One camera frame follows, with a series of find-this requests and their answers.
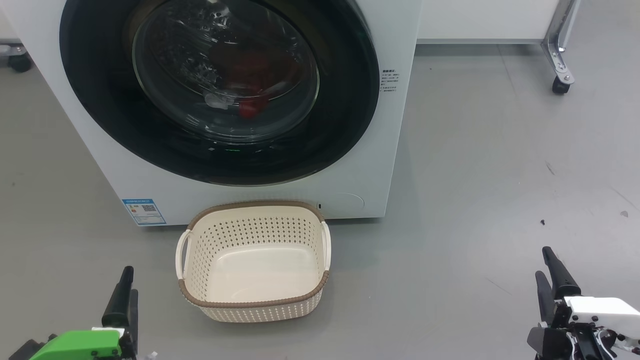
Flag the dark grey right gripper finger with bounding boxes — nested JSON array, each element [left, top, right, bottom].
[[535, 270, 556, 326], [542, 246, 582, 306]]

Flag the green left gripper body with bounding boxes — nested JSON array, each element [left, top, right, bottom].
[[29, 327, 124, 360]]

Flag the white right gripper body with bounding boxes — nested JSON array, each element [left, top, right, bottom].
[[527, 296, 640, 360]]

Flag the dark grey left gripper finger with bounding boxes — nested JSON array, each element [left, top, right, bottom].
[[125, 289, 140, 352], [102, 266, 135, 329]]

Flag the round black glass washer door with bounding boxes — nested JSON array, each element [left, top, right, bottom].
[[59, 0, 381, 187]]

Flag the red and white basketball jersey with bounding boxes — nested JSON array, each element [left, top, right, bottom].
[[210, 44, 292, 119]]

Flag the cream perforated basket brown rim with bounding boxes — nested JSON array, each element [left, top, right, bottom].
[[175, 200, 332, 324]]

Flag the white front-load washing machine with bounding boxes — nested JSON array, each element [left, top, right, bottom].
[[0, 0, 423, 227]]

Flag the blue energy label sticker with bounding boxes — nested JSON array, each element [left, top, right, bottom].
[[121, 199, 167, 227]]

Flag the small printed warning label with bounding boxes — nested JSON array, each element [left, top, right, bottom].
[[381, 68, 399, 94]]

